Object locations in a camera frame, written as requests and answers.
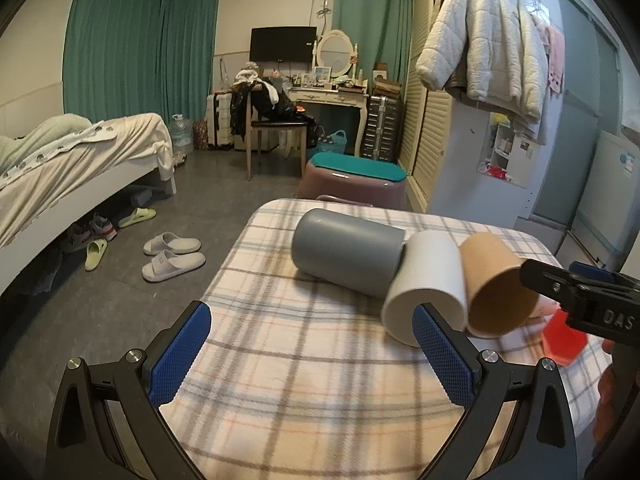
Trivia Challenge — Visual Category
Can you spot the green slipper near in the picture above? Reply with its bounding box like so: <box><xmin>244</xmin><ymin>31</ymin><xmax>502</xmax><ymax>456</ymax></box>
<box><xmin>85</xmin><ymin>238</ymin><xmax>108</xmax><ymax>272</ymax></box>

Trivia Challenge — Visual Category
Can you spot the white wardrobe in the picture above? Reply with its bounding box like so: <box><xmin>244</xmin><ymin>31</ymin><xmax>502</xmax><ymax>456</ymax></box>
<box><xmin>398</xmin><ymin>0</ymin><xmax>549</xmax><ymax>230</ymax></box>

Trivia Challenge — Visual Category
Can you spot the black television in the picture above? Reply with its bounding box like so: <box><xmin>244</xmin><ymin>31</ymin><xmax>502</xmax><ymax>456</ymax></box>
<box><xmin>250</xmin><ymin>26</ymin><xmax>317</xmax><ymax>63</ymax></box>

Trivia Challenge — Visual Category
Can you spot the white cup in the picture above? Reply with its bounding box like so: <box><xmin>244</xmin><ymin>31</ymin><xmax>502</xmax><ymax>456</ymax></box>
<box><xmin>381</xmin><ymin>230</ymin><xmax>468</xmax><ymax>348</ymax></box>

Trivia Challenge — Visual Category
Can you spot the white slipper near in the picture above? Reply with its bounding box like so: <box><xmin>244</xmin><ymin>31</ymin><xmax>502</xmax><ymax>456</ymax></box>
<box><xmin>141</xmin><ymin>250</ymin><xmax>206</xmax><ymax>283</ymax></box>

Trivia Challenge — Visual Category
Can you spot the purple stool with teal cushion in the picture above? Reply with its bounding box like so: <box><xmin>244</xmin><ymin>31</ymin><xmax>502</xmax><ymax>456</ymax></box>
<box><xmin>297</xmin><ymin>152</ymin><xmax>407</xmax><ymax>209</ymax></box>

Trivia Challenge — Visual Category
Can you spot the brown kraft paper cup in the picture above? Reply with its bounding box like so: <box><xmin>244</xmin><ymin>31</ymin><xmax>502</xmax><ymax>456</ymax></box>
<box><xmin>459</xmin><ymin>232</ymin><xmax>539</xmax><ymax>338</ymax></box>

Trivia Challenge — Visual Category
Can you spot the green slipper far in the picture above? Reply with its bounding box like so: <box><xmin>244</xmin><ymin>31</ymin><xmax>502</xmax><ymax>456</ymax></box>
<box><xmin>118</xmin><ymin>207</ymin><xmax>157</xmax><ymax>229</ymax></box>

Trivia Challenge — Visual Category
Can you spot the white slipper far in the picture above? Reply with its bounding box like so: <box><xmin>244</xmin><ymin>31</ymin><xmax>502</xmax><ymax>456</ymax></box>
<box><xmin>142</xmin><ymin>232</ymin><xmax>202</xmax><ymax>256</ymax></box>

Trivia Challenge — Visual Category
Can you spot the white dressing table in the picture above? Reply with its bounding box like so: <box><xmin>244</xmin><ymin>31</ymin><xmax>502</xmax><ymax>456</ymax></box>
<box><xmin>288</xmin><ymin>87</ymin><xmax>369</xmax><ymax>157</ymax></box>

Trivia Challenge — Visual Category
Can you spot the green slipper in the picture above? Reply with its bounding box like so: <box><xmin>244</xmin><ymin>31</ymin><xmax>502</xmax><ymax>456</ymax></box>
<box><xmin>85</xmin><ymin>238</ymin><xmax>108</xmax><ymax>272</ymax></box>
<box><xmin>118</xmin><ymin>207</ymin><xmax>157</xmax><ymax>229</ymax></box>

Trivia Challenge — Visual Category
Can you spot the bed with beige sheet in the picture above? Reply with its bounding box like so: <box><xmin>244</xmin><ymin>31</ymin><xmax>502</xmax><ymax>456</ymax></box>
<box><xmin>1</xmin><ymin>113</ymin><xmax>176</xmax><ymax>289</ymax></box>

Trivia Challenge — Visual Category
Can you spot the large water bottle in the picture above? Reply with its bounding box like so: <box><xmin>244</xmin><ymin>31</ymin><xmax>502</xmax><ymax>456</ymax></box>
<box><xmin>168</xmin><ymin>114</ymin><xmax>194</xmax><ymax>156</ymax></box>

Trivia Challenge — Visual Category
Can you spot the wooden chair with clothes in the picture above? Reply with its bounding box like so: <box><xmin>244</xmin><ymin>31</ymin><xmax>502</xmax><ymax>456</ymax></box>
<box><xmin>230</xmin><ymin>62</ymin><xmax>318</xmax><ymax>180</ymax></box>

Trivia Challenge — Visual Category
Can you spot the sneaker under bed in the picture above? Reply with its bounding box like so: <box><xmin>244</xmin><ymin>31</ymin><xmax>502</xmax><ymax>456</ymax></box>
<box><xmin>61</xmin><ymin>212</ymin><xmax>117</xmax><ymax>254</ymax></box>

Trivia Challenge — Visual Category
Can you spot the grey cup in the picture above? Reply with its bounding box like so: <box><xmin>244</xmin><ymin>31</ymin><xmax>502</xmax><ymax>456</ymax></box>
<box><xmin>291</xmin><ymin>208</ymin><xmax>405</xmax><ymax>298</ymax></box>

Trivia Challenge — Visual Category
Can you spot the black drawer cabinet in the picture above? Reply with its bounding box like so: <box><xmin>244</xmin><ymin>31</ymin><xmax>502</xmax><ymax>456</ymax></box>
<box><xmin>360</xmin><ymin>96</ymin><xmax>402</xmax><ymax>162</ymax></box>

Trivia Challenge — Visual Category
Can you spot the white slipper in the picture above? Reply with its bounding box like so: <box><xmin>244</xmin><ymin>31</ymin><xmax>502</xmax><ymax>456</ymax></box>
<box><xmin>141</xmin><ymin>250</ymin><xmax>206</xmax><ymax>283</ymax></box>
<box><xmin>142</xmin><ymin>232</ymin><xmax>202</xmax><ymax>256</ymax></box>

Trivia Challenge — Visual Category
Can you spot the white suitcase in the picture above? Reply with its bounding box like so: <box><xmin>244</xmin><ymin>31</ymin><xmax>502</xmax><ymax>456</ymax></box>
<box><xmin>206</xmin><ymin>92</ymin><xmax>234</xmax><ymax>148</ymax></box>

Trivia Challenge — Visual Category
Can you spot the pink faceted cup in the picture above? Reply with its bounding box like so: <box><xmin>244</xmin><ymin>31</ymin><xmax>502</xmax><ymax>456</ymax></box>
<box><xmin>530</xmin><ymin>296</ymin><xmax>588</xmax><ymax>366</ymax></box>

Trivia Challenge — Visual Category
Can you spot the person's right hand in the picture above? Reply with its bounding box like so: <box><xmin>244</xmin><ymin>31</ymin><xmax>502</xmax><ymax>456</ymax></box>
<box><xmin>592</xmin><ymin>364</ymin><xmax>616</xmax><ymax>443</ymax></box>

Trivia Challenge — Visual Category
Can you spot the green curtain behind mirror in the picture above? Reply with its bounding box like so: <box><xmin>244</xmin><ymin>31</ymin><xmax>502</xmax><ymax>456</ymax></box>
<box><xmin>332</xmin><ymin>0</ymin><xmax>412</xmax><ymax>84</ymax></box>

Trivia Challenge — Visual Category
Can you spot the white puffer jacket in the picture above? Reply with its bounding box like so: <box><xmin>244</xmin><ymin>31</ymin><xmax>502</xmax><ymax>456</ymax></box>
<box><xmin>416</xmin><ymin>0</ymin><xmax>548</xmax><ymax>124</ymax></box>

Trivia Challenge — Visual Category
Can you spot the oval vanity mirror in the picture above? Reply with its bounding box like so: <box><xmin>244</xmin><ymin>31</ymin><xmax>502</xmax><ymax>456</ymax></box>
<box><xmin>316</xmin><ymin>29</ymin><xmax>355</xmax><ymax>77</ymax></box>

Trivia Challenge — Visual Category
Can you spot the green curtain left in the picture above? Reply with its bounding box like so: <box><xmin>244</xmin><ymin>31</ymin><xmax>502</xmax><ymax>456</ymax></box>
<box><xmin>62</xmin><ymin>0</ymin><xmax>219</xmax><ymax>122</ymax></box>

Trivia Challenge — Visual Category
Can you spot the white washing machine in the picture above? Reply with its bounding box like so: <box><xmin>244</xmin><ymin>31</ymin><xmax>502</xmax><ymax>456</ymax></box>
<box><xmin>570</xmin><ymin>131</ymin><xmax>639</xmax><ymax>271</ymax></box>

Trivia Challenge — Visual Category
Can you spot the teal basket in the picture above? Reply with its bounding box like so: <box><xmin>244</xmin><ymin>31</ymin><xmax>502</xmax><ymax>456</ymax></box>
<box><xmin>317</xmin><ymin>130</ymin><xmax>348</xmax><ymax>154</ymax></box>

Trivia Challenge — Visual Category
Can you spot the pink towel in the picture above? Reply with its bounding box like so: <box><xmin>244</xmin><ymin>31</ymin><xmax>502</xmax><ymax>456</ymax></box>
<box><xmin>537</xmin><ymin>23</ymin><xmax>565</xmax><ymax>94</ymax></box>

